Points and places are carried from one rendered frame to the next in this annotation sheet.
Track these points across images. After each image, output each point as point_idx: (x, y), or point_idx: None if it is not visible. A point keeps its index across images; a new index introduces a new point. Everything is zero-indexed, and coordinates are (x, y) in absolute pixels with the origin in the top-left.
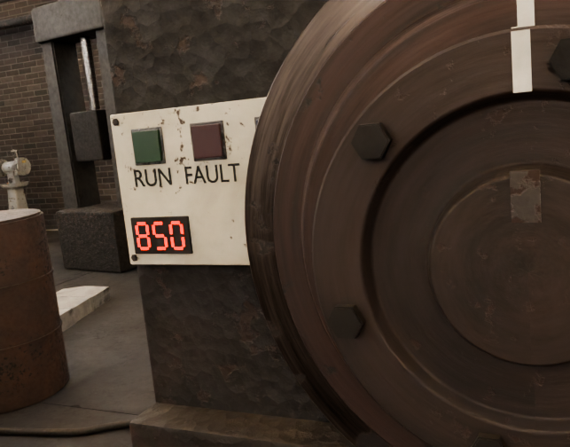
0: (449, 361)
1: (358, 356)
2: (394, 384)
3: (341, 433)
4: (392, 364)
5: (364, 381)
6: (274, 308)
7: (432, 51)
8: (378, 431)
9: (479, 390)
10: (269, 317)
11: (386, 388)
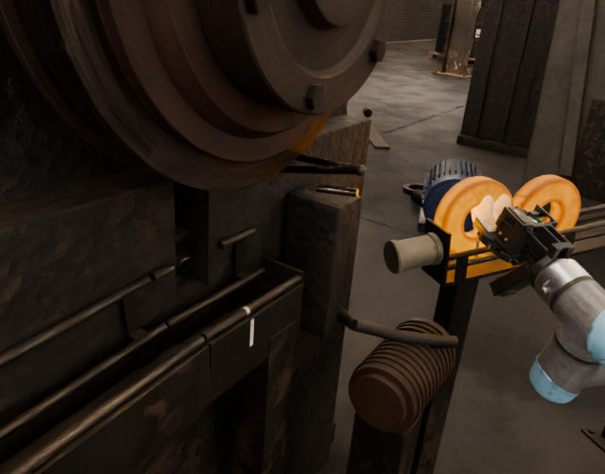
0: (291, 34)
1: (258, 32)
2: (275, 55)
3: (137, 154)
4: (276, 37)
5: (259, 56)
6: (71, 16)
7: None
8: (185, 134)
9: (301, 55)
10: (65, 29)
11: (270, 60)
